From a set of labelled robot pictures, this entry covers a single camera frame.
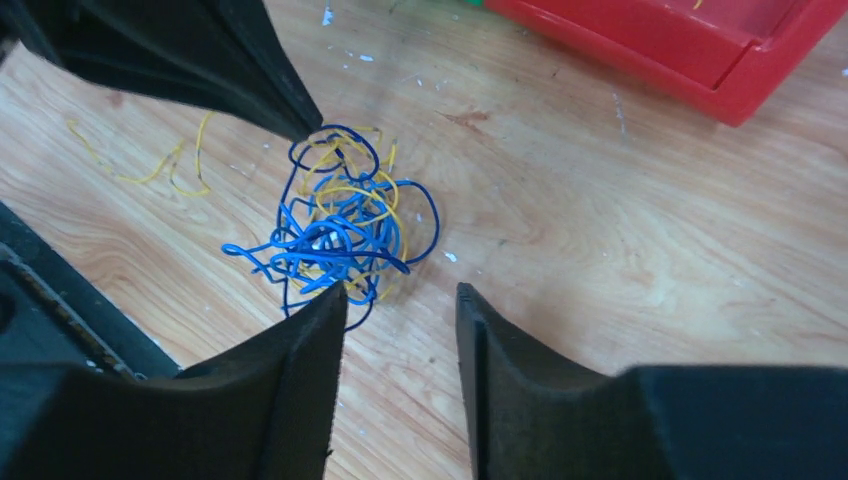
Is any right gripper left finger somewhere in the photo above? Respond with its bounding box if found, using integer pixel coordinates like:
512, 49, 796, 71
1, 285, 348, 479

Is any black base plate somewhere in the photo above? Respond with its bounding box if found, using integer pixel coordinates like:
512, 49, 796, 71
1, 206, 180, 381

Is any cable ball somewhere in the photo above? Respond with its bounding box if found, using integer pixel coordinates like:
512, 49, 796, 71
221, 124, 442, 331

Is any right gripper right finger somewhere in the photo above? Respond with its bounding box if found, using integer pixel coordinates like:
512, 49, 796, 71
455, 283, 847, 479

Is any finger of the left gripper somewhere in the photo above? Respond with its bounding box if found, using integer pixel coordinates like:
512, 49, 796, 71
1, 0, 324, 141

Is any red plastic bin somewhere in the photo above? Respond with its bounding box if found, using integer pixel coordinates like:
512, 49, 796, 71
481, 0, 847, 126

